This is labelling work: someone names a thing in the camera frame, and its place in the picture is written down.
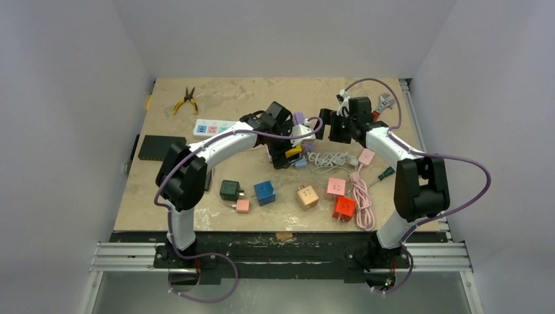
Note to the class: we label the green cube adapter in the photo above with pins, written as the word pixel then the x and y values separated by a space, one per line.
pixel 230 190

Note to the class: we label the pink power strip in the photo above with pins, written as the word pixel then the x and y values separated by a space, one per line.
pixel 366 157

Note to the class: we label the yellow cube adapter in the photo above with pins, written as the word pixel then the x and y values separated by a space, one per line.
pixel 293 151

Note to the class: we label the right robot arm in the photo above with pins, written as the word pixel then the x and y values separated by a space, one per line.
pixel 421 186

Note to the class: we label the light blue USB charger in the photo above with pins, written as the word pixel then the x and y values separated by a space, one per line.
pixel 301 163

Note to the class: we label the orange cube adapter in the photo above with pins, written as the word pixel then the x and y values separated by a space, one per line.
pixel 307 197

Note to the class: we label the red cube adapter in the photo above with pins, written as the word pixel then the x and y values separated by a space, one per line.
pixel 344 209

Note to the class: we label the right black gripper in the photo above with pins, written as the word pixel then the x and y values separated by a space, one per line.
pixel 327 122

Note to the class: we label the yellow black needle-nose pliers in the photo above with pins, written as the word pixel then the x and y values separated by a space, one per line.
pixel 188 98

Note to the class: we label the green handled screwdriver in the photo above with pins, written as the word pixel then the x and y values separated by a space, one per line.
pixel 386 173

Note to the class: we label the purple socket base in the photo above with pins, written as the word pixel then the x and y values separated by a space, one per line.
pixel 298 119

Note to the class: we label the small pink USB charger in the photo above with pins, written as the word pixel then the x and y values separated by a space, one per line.
pixel 242 206

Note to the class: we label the black box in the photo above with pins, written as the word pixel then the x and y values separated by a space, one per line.
pixel 208 181
pixel 155 147

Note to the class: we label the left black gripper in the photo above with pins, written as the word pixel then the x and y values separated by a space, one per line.
pixel 278 156

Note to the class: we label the blue cube adapter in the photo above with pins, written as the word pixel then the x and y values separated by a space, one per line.
pixel 264 193

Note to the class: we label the red handled adjustable wrench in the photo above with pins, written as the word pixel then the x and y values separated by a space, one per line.
pixel 385 102

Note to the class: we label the aluminium frame rail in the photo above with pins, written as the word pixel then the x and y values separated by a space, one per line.
pixel 132 257

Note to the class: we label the white power strip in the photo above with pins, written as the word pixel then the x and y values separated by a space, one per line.
pixel 206 128

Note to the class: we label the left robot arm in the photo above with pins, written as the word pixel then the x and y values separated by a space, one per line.
pixel 184 171

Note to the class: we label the pink plug adapter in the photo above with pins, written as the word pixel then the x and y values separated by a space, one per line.
pixel 335 187

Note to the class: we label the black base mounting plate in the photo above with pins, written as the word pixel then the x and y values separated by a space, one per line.
pixel 346 256

